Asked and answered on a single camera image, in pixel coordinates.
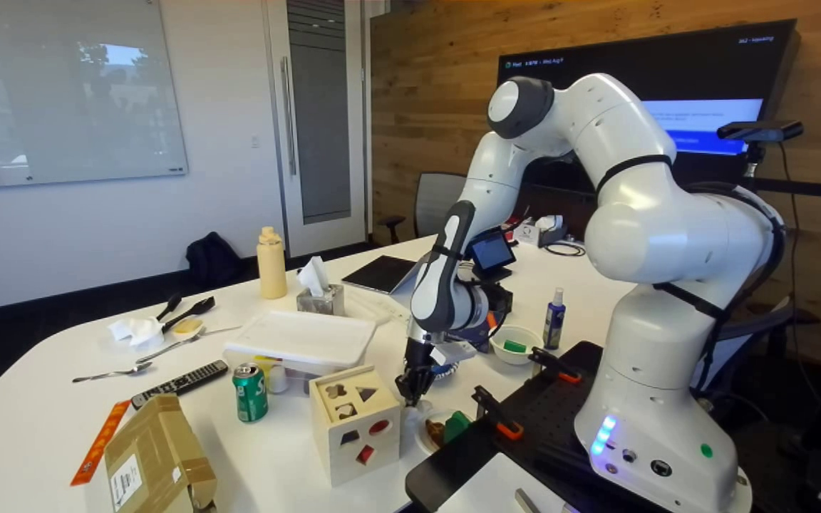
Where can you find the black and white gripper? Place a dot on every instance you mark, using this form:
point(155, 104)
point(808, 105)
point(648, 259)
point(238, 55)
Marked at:
point(423, 350)

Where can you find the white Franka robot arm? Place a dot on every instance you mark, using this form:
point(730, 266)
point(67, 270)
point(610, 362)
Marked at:
point(657, 229)

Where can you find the wooden shape sorter box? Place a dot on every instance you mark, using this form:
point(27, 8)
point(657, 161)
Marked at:
point(353, 422)

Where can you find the cardboard box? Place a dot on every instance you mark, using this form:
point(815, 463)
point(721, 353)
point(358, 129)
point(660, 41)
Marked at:
point(158, 456)

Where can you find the brown toy block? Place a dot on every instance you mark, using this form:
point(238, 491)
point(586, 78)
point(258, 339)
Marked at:
point(430, 433)

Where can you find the green cylinder toy block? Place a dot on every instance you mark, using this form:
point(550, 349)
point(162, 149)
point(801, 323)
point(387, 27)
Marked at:
point(457, 424)

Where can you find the white plate with toys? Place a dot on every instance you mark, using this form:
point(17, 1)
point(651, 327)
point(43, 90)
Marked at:
point(427, 446)

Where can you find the black orange clamp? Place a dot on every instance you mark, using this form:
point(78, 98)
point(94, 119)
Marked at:
point(504, 427)
point(563, 375)

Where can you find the white bowl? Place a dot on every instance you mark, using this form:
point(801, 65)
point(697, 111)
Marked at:
point(513, 360)

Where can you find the green object in bowl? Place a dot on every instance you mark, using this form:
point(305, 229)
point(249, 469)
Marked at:
point(517, 345)

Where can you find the black flat pad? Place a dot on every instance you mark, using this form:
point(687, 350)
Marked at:
point(383, 270)

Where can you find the white tray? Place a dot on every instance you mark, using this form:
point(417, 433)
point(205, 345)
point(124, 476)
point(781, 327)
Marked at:
point(299, 337)

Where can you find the white board under base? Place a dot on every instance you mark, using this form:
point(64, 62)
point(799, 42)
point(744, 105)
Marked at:
point(486, 486)

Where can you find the tissue holder with tissues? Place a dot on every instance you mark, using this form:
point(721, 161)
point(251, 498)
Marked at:
point(321, 293)

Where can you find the small spray bottle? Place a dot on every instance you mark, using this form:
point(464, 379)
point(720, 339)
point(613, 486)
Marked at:
point(554, 323)

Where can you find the black tablet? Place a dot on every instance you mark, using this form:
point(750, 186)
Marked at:
point(492, 252)

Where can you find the green drink can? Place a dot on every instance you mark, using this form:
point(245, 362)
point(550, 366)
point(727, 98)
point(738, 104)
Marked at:
point(251, 392)

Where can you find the grey chair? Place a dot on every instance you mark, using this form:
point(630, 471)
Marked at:
point(435, 201)

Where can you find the yellow bottle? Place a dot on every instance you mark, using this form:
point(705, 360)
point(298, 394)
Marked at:
point(271, 259)

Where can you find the black remote control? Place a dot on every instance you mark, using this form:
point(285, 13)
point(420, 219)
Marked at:
point(184, 379)

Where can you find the wooden spoon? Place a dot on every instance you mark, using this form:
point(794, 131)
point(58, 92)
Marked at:
point(187, 327)

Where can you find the large black spoon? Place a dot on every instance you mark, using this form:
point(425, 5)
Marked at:
point(192, 312)

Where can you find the black bag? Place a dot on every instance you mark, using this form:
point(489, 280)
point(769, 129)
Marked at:
point(212, 256)

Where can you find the small black spoon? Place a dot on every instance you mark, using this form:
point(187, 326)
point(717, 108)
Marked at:
point(169, 305)

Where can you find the metal spoon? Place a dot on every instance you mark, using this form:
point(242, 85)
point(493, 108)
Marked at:
point(134, 366)

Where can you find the white door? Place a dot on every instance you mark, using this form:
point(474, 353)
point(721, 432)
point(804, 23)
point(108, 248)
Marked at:
point(321, 115)

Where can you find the orange ruler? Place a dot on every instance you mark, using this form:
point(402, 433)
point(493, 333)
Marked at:
point(101, 443)

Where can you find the blue office chair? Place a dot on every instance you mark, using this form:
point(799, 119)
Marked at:
point(762, 327)

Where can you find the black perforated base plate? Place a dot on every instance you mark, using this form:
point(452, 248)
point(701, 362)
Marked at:
point(534, 417)

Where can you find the large wall monitor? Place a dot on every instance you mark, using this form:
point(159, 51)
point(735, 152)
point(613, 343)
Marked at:
point(620, 65)

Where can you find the wall whiteboard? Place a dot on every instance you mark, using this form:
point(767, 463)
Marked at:
point(70, 95)

